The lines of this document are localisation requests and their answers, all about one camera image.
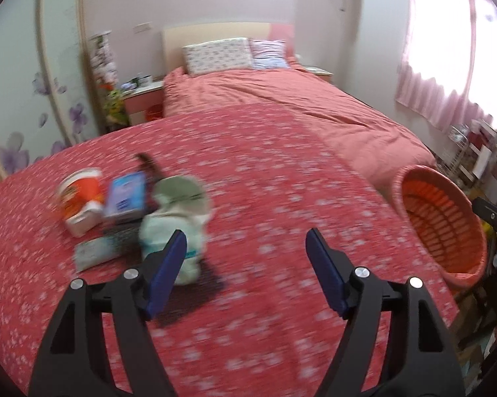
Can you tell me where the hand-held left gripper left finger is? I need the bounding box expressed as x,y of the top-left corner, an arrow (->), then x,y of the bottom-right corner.
28,228 -> 188,397

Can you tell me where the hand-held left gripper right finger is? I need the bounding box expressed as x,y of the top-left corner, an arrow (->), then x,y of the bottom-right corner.
305,227 -> 466,397

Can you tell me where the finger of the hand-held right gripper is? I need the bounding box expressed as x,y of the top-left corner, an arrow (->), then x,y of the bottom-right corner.
472,198 -> 497,232

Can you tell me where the white teal mask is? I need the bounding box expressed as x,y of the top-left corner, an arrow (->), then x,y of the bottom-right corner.
138,211 -> 210,286

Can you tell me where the orange plastic basket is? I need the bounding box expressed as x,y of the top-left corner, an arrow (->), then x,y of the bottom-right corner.
391,165 -> 489,292

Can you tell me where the black checkered pouch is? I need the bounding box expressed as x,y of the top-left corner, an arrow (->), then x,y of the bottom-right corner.
103,219 -> 143,249

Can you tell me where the pale green wipe packet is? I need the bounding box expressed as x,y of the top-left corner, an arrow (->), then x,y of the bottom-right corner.
74,236 -> 123,274

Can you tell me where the blue tissue packet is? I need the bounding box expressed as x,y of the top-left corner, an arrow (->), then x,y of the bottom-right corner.
103,171 -> 147,221

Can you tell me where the white paper wad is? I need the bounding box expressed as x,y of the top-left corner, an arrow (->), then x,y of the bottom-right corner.
65,200 -> 105,238

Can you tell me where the dark brown hair clip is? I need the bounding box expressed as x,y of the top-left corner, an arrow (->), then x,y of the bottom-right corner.
136,154 -> 164,183

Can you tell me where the red white noodle cup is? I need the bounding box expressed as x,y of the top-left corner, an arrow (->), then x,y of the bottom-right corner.
56,167 -> 106,220

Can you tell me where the red floral tablecloth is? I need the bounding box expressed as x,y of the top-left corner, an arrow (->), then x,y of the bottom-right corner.
0,103 -> 460,397

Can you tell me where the pink curtain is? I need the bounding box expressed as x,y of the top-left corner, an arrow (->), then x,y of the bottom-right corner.
395,0 -> 497,133

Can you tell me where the coral bed duvet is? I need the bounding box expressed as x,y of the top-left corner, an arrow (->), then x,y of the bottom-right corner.
162,66 -> 435,193

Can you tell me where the pink white nightstand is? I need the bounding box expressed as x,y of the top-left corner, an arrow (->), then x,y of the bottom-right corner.
122,80 -> 166,127
304,66 -> 335,84

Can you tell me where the yellow green plush toy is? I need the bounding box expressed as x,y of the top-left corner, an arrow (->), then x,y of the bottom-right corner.
103,87 -> 129,127

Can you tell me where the clear tube of plush toys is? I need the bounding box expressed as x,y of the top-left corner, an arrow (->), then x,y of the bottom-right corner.
89,31 -> 119,87

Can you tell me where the pink striped pillow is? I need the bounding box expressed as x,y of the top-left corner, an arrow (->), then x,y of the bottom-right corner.
249,39 -> 290,70

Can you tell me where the white floral pillow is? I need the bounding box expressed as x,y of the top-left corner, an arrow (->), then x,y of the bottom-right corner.
182,37 -> 253,76

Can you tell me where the flower print sliding wardrobe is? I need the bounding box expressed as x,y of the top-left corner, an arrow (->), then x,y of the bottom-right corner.
0,0 -> 104,183

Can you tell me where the beige and pink headboard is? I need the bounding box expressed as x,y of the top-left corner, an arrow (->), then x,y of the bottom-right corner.
161,22 -> 295,77

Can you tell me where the white wire rack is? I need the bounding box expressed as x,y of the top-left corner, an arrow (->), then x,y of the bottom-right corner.
436,124 -> 497,187

